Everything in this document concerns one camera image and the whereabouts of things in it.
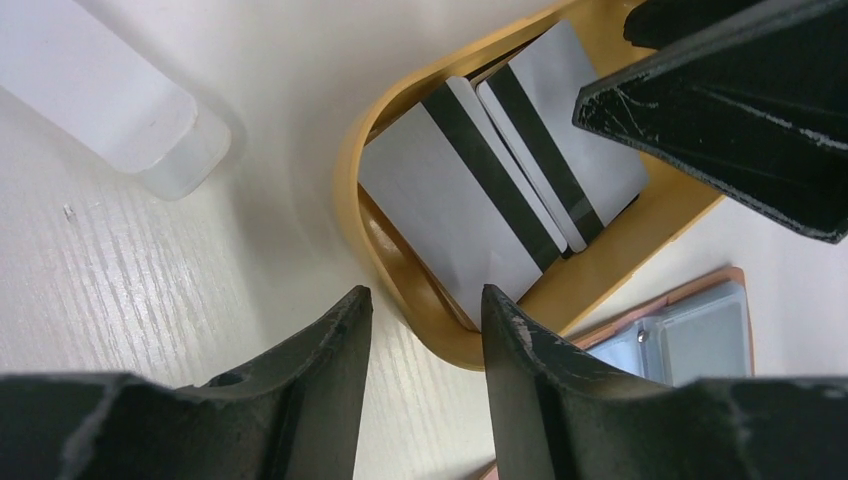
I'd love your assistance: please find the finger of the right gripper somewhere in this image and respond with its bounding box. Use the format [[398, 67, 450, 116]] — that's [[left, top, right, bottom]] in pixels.
[[573, 1, 847, 244]]

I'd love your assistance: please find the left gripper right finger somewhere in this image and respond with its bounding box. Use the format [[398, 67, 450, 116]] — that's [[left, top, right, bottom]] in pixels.
[[481, 284, 847, 479]]

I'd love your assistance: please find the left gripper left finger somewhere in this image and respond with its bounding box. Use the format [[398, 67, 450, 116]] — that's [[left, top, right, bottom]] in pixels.
[[1, 286, 373, 479]]

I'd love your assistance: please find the tan oval tray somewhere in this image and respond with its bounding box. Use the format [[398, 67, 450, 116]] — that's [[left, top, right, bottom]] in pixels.
[[334, 1, 722, 371]]

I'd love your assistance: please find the silver striped card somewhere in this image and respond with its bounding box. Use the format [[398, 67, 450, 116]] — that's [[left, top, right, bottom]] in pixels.
[[475, 20, 649, 252], [358, 76, 568, 330]]

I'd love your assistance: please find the metal clothes rack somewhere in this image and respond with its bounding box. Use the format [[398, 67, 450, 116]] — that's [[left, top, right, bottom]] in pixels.
[[1, 1, 232, 200]]

